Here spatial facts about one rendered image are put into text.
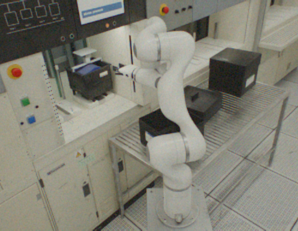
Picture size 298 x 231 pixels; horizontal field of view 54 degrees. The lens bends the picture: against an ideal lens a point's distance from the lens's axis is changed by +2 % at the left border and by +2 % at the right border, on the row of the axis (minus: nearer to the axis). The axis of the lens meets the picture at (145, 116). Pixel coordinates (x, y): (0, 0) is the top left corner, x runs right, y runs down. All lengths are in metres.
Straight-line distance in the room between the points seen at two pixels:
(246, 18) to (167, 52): 1.96
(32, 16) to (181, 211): 1.05
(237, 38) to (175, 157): 2.12
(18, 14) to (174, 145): 0.83
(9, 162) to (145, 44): 0.90
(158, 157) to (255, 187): 1.65
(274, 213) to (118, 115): 1.40
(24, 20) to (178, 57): 0.68
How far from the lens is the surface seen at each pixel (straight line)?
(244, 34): 2.99
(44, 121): 1.55
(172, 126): 1.87
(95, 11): 1.55
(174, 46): 1.05
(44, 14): 1.41
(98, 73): 1.89
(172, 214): 1.32
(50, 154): 1.64
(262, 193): 2.60
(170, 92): 1.04
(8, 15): 1.35
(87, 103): 1.95
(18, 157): 1.56
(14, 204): 1.70
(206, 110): 1.88
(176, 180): 1.16
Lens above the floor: 1.84
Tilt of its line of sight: 33 degrees down
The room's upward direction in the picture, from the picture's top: 4 degrees counter-clockwise
